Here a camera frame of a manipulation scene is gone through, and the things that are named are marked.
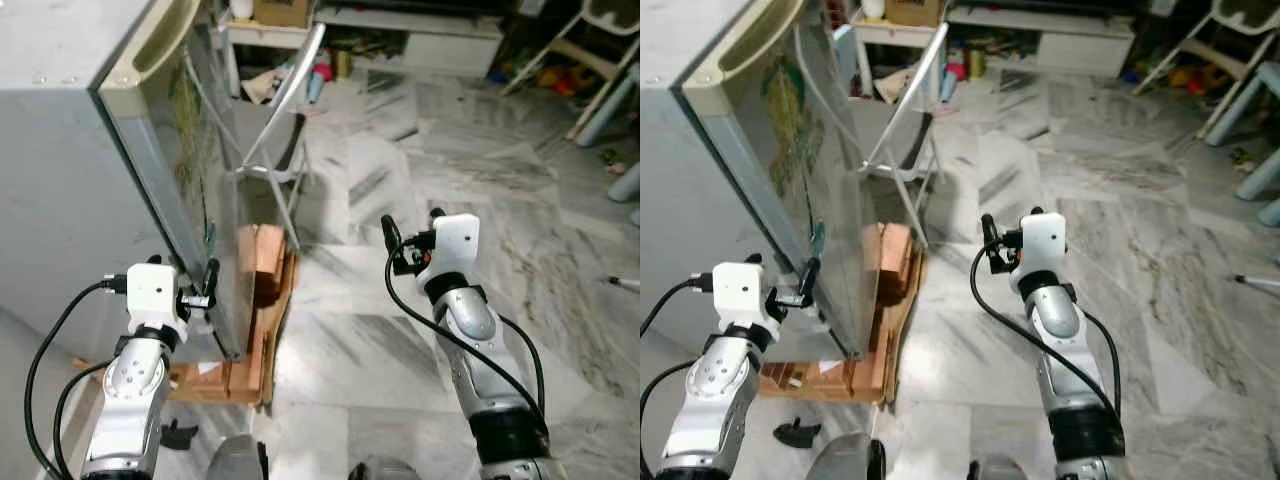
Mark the grey fridge door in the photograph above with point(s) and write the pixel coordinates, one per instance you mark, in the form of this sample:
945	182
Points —
150	150
740	130

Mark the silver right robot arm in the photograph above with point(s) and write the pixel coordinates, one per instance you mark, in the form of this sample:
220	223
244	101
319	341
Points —
470	320
1050	320

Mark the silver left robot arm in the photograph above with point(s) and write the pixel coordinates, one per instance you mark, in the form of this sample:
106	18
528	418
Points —
715	385
135	385

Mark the orange brick fridge plinth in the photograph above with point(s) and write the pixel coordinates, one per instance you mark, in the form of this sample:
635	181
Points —
262	270
895	265

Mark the grey fridge cabinet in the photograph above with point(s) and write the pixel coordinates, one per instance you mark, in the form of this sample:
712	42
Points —
50	170
675	200

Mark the grey pen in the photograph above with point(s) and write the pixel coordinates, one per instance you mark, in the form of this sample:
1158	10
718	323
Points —
625	284
1260	283

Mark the small black plastic piece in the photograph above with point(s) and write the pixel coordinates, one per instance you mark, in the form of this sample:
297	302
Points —
178	435
797	433

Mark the golden metal can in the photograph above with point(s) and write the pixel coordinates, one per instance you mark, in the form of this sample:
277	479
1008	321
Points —
976	64
343	64

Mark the pink bottle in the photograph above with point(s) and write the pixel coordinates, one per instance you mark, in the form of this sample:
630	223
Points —
955	72
323	72

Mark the grey robot left leg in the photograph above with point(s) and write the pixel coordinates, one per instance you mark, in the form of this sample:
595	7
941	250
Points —
235	460
850	458

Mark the grey robot leg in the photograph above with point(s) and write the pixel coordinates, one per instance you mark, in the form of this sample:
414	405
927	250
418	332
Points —
385	470
235	460
998	470
850	458

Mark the white low cabinet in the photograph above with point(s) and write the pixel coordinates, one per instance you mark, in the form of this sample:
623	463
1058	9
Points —
1080	45
440	45

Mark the metal folding chair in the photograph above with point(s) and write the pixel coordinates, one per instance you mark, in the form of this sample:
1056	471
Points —
925	72
300	78

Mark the grey robot right leg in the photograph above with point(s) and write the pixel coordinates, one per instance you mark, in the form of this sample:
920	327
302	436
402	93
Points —
998	470
385	470

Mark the small white table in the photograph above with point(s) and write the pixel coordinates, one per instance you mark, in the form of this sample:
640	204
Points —
885	35
260	35

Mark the brown cardboard box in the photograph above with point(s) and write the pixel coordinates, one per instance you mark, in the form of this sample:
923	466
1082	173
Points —
913	11
283	12

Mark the white vase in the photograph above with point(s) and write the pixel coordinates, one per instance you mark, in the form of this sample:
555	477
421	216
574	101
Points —
241	9
873	9

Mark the white plastic chair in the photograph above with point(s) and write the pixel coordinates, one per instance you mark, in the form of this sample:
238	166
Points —
1245	15
610	15

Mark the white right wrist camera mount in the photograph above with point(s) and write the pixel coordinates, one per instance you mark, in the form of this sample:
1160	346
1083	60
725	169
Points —
455	243
1043	243

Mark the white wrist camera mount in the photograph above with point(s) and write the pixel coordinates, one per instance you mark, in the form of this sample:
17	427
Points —
1043	243
738	293
152	295
455	243

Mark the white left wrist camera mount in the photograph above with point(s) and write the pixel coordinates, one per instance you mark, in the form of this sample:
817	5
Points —
738	293
152	295

